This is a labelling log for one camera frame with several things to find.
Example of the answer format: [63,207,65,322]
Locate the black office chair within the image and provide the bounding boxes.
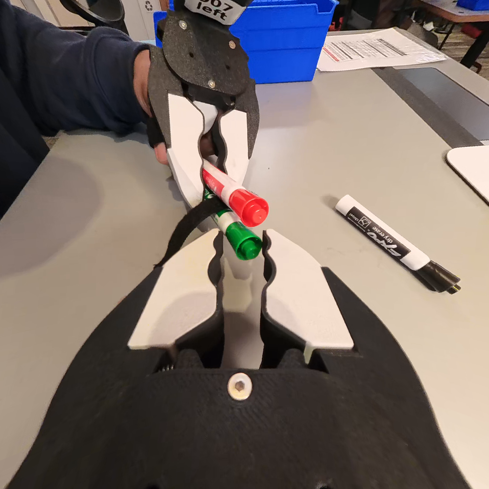
[61,0,127,28]

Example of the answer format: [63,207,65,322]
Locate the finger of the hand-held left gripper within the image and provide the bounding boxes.
[167,93,218,211]
[218,107,251,188]

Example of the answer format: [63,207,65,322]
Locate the black marker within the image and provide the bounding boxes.
[335,194,462,295]

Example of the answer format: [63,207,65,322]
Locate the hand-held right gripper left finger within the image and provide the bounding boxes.
[128,229,226,352]

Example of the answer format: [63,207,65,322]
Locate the large blue plastic bin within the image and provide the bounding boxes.
[153,0,339,85]

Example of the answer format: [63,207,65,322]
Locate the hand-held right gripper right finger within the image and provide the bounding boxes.
[262,228,356,354]

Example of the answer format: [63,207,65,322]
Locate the red marker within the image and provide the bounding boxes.
[201,158,270,227]

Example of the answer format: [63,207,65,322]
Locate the green marker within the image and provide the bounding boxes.
[203,195,263,261]

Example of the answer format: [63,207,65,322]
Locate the printed paper sheet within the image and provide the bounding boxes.
[317,28,448,74]

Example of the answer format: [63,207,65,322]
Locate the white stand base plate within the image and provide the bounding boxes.
[446,145,489,205]

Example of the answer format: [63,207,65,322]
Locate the black velcro strap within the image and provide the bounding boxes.
[155,200,224,267]

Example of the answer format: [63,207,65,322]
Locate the person's left forearm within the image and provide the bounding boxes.
[0,0,151,140]

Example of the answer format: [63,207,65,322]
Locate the person's left hand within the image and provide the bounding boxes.
[134,48,172,165]

